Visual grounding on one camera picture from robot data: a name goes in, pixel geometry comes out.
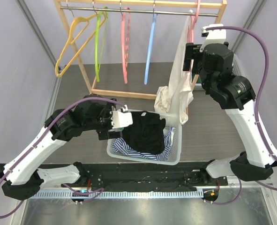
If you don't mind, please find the wooden clothes rack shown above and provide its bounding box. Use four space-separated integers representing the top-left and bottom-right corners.
54 0 227 100

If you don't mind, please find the yellow hanger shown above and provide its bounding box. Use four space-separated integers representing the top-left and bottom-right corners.
55 11 107 78

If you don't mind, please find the light blue hanger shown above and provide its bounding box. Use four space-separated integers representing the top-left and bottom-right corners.
144 14 157 85

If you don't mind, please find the lime green hanger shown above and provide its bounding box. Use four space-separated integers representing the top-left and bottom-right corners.
95 6 109 83

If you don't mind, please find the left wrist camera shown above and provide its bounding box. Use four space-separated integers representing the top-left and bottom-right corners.
110 105 133 129

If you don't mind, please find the light pink hanger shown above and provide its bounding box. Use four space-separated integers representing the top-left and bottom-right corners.
187 0 201 43

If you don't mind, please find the black tank top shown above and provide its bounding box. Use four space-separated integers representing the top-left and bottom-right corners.
122 111 166 155

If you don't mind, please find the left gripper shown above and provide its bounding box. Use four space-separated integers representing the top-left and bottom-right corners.
84 99 123 139

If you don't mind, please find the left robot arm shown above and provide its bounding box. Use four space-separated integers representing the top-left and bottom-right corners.
0 95 133 201

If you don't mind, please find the folded green cloth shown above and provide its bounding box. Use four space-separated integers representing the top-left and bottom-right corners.
192 75 201 84

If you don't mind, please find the white tank top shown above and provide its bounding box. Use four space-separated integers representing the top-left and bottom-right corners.
154 15 195 125

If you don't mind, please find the white slotted cable duct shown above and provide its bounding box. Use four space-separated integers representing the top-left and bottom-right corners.
30 189 203 199

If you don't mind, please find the white basket with clothes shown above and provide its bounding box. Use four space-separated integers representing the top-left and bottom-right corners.
194 54 247 91

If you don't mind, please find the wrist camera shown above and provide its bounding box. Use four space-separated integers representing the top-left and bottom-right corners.
200 24 226 52
110 105 133 129

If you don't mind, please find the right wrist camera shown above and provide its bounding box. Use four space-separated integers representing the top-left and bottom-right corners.
200 24 226 52

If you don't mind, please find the blue striped tank top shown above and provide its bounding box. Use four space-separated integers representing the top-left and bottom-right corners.
112 127 176 161

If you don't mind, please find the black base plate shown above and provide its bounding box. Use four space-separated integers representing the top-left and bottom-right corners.
70 162 228 192

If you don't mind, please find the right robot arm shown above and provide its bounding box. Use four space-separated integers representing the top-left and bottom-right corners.
183 43 277 185

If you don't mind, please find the white empty basket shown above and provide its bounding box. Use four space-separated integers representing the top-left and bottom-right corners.
106 113 182 165

